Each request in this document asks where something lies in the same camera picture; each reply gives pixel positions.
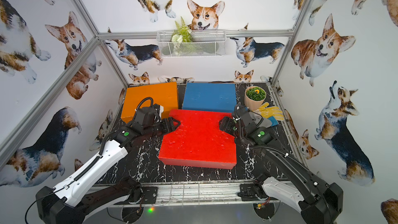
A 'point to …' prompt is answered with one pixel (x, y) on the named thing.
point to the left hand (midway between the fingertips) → (179, 123)
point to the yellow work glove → (274, 111)
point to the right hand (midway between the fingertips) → (221, 124)
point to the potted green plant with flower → (254, 97)
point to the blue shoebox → (217, 97)
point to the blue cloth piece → (273, 121)
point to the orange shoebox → (164, 94)
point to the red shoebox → (199, 140)
